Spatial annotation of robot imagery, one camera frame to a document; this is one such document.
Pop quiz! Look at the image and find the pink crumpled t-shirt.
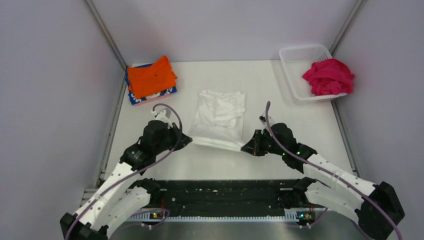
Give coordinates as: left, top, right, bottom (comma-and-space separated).
302, 58, 355, 96

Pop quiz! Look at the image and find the pink folded t-shirt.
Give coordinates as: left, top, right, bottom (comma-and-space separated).
140, 93, 175, 104

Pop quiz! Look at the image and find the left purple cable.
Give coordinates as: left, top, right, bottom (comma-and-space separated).
64, 103, 184, 240

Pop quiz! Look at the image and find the white plastic basket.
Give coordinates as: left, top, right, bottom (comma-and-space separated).
278, 44, 347, 104

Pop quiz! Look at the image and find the white printed t-shirt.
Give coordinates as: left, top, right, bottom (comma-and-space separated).
189, 89, 246, 152

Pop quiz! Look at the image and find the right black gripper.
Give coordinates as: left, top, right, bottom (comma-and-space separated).
241, 128, 285, 156

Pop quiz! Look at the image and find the blue folded t-shirt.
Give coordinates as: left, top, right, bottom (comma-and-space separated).
124, 63, 178, 106

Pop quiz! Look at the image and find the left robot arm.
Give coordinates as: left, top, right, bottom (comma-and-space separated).
59, 104, 192, 240

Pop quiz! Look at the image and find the purple cable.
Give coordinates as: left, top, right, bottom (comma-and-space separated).
64, 103, 184, 240
264, 101, 404, 240

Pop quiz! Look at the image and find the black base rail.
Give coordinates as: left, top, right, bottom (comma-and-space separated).
145, 179, 324, 222

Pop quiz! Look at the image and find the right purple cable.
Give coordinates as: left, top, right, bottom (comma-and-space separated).
264, 101, 404, 240

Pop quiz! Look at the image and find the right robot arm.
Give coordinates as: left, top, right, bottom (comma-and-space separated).
240, 115, 405, 240

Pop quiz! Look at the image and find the orange folded t-shirt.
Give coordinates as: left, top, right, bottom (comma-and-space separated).
127, 55, 178, 99

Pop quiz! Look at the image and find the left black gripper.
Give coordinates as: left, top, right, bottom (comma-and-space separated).
154, 121, 192, 154

